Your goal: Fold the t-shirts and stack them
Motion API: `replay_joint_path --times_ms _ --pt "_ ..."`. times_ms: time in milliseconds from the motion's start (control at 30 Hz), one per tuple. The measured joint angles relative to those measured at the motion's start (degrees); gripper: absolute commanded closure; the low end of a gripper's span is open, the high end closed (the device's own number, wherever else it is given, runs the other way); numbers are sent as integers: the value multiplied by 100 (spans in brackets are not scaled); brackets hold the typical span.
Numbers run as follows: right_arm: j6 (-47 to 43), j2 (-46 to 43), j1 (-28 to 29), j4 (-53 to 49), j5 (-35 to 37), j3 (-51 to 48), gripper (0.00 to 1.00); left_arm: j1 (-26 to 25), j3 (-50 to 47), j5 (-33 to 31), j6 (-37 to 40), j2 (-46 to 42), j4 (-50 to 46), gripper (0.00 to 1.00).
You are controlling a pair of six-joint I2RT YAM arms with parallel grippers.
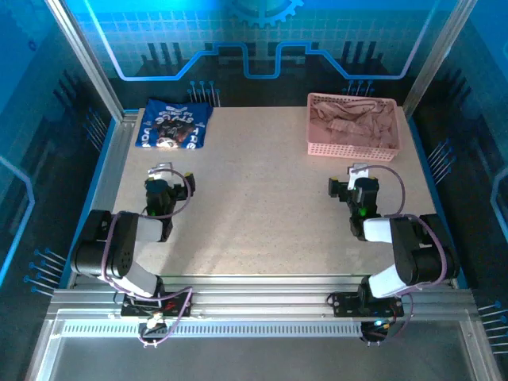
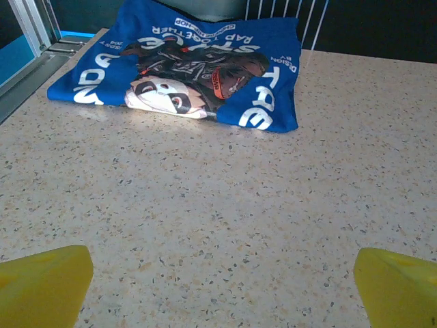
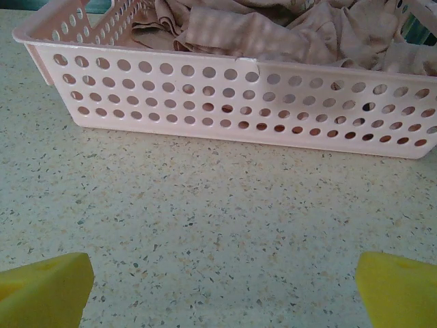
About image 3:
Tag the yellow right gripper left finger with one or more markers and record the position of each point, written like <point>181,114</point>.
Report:
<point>44,290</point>

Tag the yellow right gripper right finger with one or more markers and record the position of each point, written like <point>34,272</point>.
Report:
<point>399,294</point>

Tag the dusty pink t-shirt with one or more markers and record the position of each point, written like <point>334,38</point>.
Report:
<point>307,37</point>

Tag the pink perforated plastic basket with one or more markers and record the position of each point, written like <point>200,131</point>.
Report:
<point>177,89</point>

